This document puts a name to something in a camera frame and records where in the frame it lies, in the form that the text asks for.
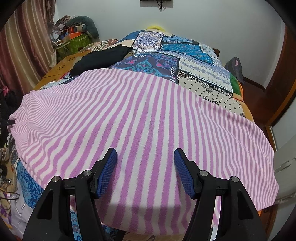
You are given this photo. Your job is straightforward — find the pink white striped pants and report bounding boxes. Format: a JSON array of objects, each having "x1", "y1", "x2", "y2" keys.
[{"x1": 9, "y1": 69, "x2": 279, "y2": 235}]

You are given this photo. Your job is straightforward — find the black bag with pink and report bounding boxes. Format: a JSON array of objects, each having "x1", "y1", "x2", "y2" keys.
[{"x1": 1, "y1": 86, "x2": 20, "y2": 148}]

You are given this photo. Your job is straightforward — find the brown cardboard box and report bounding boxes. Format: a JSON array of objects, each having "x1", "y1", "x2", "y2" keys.
[{"x1": 34, "y1": 50, "x2": 91, "y2": 90}]

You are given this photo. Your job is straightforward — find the dark backpack on floor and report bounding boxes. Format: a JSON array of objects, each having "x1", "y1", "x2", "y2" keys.
[{"x1": 224, "y1": 57, "x2": 245, "y2": 84}]

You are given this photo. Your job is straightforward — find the blue patchwork bedspread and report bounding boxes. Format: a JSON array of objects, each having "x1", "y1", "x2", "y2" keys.
[{"x1": 14, "y1": 29, "x2": 255, "y2": 241}]

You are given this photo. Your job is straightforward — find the black folded garment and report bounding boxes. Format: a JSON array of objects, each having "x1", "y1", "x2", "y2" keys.
[{"x1": 69, "y1": 45, "x2": 133, "y2": 76}]

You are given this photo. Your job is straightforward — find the striped brown curtain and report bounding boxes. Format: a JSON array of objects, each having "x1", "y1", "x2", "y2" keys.
[{"x1": 1, "y1": 1, "x2": 56, "y2": 96}]

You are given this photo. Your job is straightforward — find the green basket of clutter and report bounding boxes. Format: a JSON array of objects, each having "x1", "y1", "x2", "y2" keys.
[{"x1": 50, "y1": 15, "x2": 99, "y2": 62}]

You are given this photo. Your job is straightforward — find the grey plush toy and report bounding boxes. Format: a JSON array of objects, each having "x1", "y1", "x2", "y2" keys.
[{"x1": 66, "y1": 16, "x2": 99, "y2": 40}]

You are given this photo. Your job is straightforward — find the yellow pillow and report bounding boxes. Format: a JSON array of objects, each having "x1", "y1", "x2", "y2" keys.
[{"x1": 147, "y1": 25, "x2": 165, "y2": 32}]

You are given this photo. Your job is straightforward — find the black wall television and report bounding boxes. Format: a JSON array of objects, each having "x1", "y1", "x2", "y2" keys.
[{"x1": 140, "y1": 0, "x2": 174, "y2": 12}]

